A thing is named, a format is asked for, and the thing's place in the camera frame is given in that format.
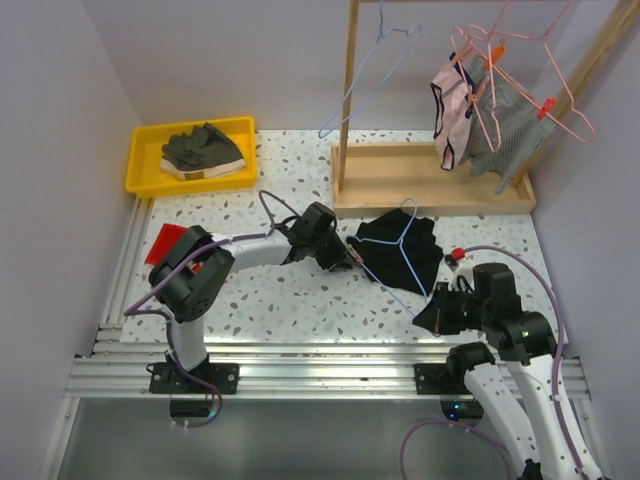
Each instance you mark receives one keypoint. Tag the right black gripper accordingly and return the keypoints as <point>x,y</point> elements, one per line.
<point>435,315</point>

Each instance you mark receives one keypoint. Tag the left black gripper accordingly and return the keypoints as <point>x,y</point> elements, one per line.
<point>338,250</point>

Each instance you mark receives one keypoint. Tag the pink clothespin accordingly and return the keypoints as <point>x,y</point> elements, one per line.
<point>354,255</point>

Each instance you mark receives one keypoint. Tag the black underwear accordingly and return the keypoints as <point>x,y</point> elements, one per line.
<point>386,262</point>

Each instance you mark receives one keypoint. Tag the grey brown underwear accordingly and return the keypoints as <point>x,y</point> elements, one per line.
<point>204,153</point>

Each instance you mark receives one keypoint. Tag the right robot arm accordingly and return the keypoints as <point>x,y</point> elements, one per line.
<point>514,373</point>

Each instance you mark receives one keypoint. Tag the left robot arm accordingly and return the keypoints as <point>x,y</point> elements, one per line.
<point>189,278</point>

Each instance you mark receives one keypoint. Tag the pink underwear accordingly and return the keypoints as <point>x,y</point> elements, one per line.
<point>452,88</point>

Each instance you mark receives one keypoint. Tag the grey striped underwear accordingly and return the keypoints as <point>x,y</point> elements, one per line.
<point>504,132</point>

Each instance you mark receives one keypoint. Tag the wooden clothes rack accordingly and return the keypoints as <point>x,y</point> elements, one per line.
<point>388,173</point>

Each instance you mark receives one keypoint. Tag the red plastic bin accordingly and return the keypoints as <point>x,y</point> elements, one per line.
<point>166,239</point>

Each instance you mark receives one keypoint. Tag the yellow plastic tray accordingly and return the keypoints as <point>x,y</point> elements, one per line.
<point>145,179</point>

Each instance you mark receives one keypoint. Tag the red clothespin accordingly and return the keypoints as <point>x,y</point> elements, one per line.
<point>546,107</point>

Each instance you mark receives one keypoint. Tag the orange clothespin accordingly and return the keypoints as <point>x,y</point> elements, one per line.
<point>495,55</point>

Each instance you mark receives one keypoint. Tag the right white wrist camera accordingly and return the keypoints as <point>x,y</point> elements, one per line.
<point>457,262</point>

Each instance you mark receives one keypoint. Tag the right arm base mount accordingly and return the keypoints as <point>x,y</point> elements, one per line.
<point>434,379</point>

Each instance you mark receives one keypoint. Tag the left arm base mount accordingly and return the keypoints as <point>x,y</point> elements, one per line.
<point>166,378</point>

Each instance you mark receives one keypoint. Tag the aluminium rail frame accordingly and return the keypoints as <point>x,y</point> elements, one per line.
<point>294,332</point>

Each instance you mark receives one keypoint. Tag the pink wire hanger front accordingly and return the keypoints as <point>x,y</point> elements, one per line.
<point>476,40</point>

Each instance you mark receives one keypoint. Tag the pink wire hanger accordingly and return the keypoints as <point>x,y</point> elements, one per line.
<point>566,97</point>
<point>476,40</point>

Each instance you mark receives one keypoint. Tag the pink wire hanger rear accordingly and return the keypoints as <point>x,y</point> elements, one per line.
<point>566,97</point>

